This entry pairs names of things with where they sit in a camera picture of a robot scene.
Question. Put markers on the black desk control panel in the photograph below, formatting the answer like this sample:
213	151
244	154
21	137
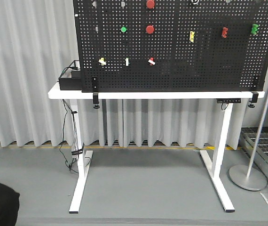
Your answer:
228	100

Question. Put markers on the red toggle switch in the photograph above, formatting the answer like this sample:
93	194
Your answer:
224	33

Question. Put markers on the yellow toggle switch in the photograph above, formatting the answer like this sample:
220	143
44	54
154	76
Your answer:
191	36

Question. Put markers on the green-lit white rotary switch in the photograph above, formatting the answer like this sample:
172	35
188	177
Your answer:
127	60

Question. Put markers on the green toggle switch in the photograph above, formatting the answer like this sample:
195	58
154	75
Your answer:
254	29

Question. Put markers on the grey curtain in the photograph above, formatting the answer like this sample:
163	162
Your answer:
37	40

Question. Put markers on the upper red mushroom button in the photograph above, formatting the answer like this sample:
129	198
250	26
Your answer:
150	4

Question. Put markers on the red mushroom button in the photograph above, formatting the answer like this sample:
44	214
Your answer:
150	4
150	29

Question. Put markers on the right black clamp bracket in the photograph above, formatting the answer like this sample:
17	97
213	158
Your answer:
255	94

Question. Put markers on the black electronics box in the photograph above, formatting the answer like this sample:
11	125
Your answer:
70	77

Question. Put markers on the yellow-lit rotary switch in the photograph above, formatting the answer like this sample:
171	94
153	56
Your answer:
102	61

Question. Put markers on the black perforated pegboard panel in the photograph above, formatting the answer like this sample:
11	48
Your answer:
211	63

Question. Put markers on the lower red mushroom button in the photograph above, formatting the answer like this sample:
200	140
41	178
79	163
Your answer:
150	29

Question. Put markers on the red rotary switch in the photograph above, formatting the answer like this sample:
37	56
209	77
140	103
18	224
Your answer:
151	61

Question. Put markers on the white standing desk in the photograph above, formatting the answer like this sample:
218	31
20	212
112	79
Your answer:
213	165

